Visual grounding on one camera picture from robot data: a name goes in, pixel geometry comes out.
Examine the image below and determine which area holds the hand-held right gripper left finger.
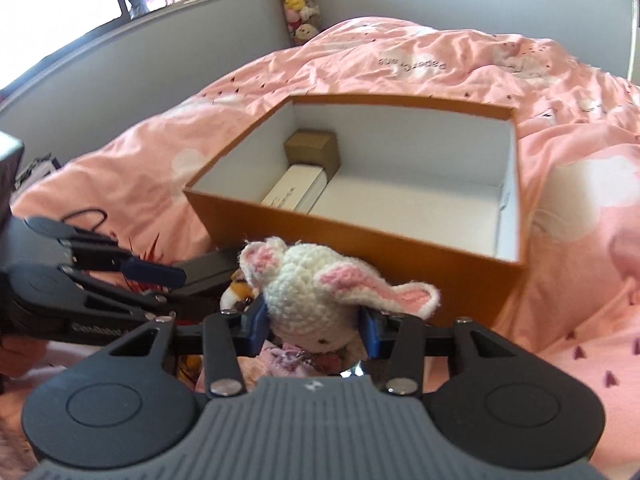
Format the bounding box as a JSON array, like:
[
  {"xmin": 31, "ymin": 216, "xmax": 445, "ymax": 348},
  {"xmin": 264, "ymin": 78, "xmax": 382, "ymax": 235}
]
[{"xmin": 107, "ymin": 297, "xmax": 271, "ymax": 399}]

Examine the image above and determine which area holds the black cord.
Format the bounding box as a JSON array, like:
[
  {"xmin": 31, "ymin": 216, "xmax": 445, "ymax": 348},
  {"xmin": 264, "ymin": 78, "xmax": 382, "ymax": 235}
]
[{"xmin": 61, "ymin": 208, "xmax": 109, "ymax": 234}]

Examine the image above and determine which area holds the pink printed duvet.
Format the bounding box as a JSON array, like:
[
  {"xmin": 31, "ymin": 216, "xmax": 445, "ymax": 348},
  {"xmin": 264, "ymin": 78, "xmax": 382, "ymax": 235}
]
[{"xmin": 0, "ymin": 17, "xmax": 640, "ymax": 480}]

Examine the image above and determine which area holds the white crochet bunny plush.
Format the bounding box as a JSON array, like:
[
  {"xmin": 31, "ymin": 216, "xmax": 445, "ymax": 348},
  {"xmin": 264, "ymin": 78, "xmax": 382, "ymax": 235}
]
[{"xmin": 239, "ymin": 236, "xmax": 442, "ymax": 380}]

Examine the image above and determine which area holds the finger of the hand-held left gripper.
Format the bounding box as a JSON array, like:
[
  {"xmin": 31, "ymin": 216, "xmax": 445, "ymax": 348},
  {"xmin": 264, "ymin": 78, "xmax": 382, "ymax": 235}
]
[
  {"xmin": 7, "ymin": 264, "xmax": 177, "ymax": 323},
  {"xmin": 25, "ymin": 215, "xmax": 188, "ymax": 292}
]

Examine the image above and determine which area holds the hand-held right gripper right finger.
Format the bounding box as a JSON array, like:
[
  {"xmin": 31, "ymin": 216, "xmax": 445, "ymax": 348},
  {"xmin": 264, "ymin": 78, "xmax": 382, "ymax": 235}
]
[{"xmin": 359, "ymin": 306, "xmax": 538, "ymax": 397}]

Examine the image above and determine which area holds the bear plush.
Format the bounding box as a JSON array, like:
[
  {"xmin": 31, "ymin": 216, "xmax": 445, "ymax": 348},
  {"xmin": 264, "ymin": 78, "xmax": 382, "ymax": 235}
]
[{"xmin": 220, "ymin": 270, "xmax": 264, "ymax": 314}]

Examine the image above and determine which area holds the red feather toy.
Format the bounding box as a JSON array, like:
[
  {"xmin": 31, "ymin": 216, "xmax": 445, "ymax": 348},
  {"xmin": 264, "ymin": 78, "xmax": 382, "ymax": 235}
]
[{"xmin": 107, "ymin": 230, "xmax": 176, "ymax": 296}]

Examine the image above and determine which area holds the small brown cardboard box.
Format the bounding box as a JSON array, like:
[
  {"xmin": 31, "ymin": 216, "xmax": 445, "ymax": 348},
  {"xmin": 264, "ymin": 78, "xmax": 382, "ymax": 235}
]
[{"xmin": 284, "ymin": 130, "xmax": 342, "ymax": 176}]

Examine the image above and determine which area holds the orange cardboard box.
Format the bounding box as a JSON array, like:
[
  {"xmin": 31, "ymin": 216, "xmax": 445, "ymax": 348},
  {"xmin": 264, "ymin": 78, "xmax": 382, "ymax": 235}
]
[{"xmin": 182, "ymin": 92, "xmax": 528, "ymax": 332}]

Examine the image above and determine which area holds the door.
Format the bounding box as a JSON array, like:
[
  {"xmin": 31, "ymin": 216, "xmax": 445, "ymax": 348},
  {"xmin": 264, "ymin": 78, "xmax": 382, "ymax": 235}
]
[{"xmin": 625, "ymin": 0, "xmax": 640, "ymax": 83}]

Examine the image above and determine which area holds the long white box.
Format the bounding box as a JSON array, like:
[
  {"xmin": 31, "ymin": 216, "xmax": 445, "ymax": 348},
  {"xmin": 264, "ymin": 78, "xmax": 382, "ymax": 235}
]
[{"xmin": 260, "ymin": 162, "xmax": 331, "ymax": 216}]

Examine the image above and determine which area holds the clear tube of plush toys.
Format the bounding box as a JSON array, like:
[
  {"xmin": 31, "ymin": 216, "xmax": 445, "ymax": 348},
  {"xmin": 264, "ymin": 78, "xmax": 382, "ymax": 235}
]
[{"xmin": 272, "ymin": 0, "xmax": 324, "ymax": 46}]

